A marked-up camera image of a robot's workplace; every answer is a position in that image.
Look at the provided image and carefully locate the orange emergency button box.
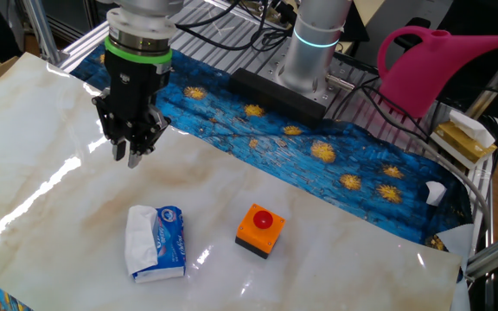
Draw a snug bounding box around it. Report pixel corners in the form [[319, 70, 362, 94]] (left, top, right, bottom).
[[234, 203, 287, 260]]

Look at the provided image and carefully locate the blue tissue pack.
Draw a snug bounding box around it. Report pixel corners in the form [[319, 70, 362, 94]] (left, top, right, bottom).
[[125, 205, 188, 285]]

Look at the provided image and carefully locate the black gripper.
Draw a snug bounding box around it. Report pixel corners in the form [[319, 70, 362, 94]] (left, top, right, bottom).
[[92, 51, 173, 169]]

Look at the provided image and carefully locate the protruding white tissue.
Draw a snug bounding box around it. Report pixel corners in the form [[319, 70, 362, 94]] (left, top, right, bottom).
[[449, 109, 496, 149]]

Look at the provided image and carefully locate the yellow tissue box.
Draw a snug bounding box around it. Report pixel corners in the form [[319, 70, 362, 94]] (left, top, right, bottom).
[[429, 120, 498, 170]]

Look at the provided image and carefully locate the starry night print cloth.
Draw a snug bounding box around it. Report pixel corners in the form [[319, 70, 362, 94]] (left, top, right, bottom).
[[0, 26, 475, 311]]

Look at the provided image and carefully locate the glossy marble pattern sheet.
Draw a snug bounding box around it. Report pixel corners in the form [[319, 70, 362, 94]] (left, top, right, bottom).
[[0, 52, 463, 311]]

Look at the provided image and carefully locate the black power cable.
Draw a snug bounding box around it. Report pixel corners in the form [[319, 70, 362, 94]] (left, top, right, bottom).
[[330, 77, 434, 143]]

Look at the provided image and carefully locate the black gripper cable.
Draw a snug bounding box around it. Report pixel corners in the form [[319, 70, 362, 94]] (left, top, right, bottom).
[[174, 0, 289, 52]]

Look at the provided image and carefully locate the grey flexible hose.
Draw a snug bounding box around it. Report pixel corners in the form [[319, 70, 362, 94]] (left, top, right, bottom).
[[398, 129, 492, 237]]

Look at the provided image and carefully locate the pink watering can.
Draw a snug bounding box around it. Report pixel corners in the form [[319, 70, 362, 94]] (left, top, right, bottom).
[[377, 24, 498, 119]]

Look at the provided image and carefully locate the aluminium frame strut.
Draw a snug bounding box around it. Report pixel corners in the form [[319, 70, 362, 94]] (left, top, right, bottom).
[[464, 223, 498, 281], [464, 42, 498, 121], [19, 0, 62, 66]]

